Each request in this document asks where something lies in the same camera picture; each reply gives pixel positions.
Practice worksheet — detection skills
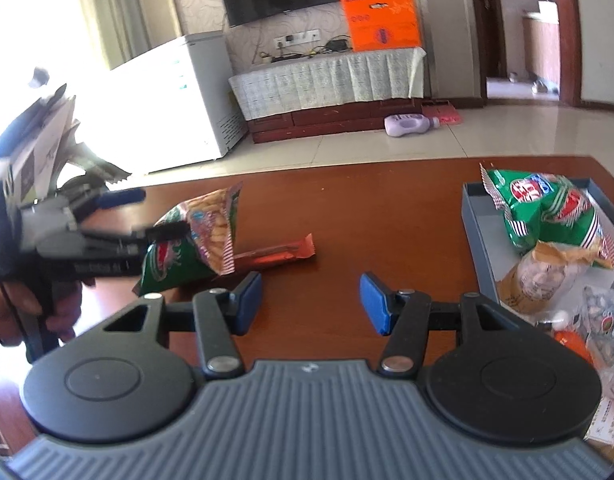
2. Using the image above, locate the green snack bag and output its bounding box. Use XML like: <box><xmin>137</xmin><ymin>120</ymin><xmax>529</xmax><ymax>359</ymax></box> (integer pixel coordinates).
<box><xmin>133</xmin><ymin>183</ymin><xmax>242</xmax><ymax>296</ymax></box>
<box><xmin>480</xmin><ymin>167</ymin><xmax>614</xmax><ymax>269</ymax></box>

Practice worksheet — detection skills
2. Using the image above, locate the tan brown snack bag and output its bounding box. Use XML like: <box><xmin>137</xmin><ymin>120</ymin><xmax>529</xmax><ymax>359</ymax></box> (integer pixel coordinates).
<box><xmin>497</xmin><ymin>242</ymin><xmax>613</xmax><ymax>315</ymax></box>

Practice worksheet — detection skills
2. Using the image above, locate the clear grey printed snack bag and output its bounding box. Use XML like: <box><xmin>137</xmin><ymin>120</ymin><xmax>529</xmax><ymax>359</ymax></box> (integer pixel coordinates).
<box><xmin>582</xmin><ymin>286</ymin><xmax>614</xmax><ymax>367</ymax></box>

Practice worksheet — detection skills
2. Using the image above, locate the person's left hand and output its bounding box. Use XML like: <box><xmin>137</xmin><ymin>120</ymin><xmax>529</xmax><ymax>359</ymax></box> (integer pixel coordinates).
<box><xmin>0</xmin><ymin>282</ymin><xmax>82</xmax><ymax>347</ymax></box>

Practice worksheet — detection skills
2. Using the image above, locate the orange red snack bar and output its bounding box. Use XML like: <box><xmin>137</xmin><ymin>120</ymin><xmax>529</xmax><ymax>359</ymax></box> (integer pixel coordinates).
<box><xmin>234</xmin><ymin>233</ymin><xmax>316</xmax><ymax>272</ymax></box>

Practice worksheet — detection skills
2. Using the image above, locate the grey tray white inside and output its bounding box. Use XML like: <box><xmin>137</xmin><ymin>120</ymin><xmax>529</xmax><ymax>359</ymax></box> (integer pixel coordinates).
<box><xmin>460</xmin><ymin>176</ymin><xmax>614</xmax><ymax>461</ymax></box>

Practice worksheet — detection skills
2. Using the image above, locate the white chest freezer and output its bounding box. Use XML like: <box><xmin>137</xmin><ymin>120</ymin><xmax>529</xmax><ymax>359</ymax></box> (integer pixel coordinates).
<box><xmin>82</xmin><ymin>32</ymin><xmax>247</xmax><ymax>174</ymax></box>

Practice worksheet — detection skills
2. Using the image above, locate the green snack bag in tray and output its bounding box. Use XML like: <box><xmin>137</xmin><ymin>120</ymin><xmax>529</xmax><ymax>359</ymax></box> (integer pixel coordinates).
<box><xmin>480</xmin><ymin>167</ymin><xmax>614</xmax><ymax>269</ymax></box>

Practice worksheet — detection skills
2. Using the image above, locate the small orange snack packet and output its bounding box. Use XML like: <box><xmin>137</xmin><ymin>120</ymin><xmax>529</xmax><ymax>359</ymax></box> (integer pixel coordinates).
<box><xmin>553</xmin><ymin>330</ymin><xmax>593</xmax><ymax>365</ymax></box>

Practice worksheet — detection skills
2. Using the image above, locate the purple detergent bottle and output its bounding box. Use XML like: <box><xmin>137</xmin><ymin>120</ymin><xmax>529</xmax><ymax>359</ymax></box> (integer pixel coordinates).
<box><xmin>384</xmin><ymin>114</ymin><xmax>440</xmax><ymax>138</ymax></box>

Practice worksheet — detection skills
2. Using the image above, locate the tv stand with white cloth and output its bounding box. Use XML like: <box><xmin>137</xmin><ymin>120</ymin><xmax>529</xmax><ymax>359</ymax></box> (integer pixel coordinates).
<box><xmin>230</xmin><ymin>47</ymin><xmax>426</xmax><ymax>143</ymax></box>

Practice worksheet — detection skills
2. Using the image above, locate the orange cardboard box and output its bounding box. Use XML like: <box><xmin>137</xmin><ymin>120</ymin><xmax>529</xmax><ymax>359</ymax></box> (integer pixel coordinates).
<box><xmin>340</xmin><ymin>0</ymin><xmax>422</xmax><ymax>52</ymax></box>

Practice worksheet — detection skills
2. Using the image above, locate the white wall power strip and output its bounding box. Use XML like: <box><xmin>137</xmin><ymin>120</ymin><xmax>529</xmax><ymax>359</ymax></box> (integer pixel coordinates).
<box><xmin>273</xmin><ymin>29</ymin><xmax>321</xmax><ymax>50</ymax></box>

